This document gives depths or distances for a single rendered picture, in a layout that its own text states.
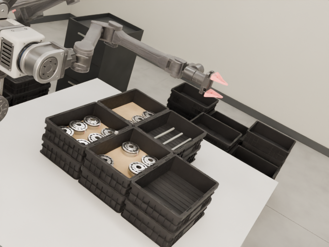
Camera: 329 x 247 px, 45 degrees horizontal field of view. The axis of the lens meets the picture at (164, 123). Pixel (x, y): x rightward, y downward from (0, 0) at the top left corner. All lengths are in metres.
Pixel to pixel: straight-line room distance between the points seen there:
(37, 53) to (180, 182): 1.08
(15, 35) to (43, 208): 0.85
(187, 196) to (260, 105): 3.31
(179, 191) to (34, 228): 0.73
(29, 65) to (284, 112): 4.10
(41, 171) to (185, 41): 3.67
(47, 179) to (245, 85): 3.59
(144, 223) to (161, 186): 0.24
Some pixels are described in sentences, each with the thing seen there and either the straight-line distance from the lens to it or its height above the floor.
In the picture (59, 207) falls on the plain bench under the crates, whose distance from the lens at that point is 2.00.
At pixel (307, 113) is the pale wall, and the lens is 5.14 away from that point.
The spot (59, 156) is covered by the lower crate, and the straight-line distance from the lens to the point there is 2.18.
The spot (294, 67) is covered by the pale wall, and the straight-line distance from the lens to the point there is 5.04.
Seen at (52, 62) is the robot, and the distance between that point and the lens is 1.49.
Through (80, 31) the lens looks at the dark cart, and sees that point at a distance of 3.74.
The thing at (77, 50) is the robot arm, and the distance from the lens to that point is 1.60.
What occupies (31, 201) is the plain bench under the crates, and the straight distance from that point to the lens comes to 2.01.
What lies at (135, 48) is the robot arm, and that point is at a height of 1.45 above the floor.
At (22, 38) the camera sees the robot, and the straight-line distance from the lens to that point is 1.49.
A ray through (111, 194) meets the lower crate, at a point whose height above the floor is 0.78.
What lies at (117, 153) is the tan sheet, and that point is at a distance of 2.20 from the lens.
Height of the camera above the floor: 2.09
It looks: 29 degrees down
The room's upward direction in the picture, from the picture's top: 20 degrees clockwise
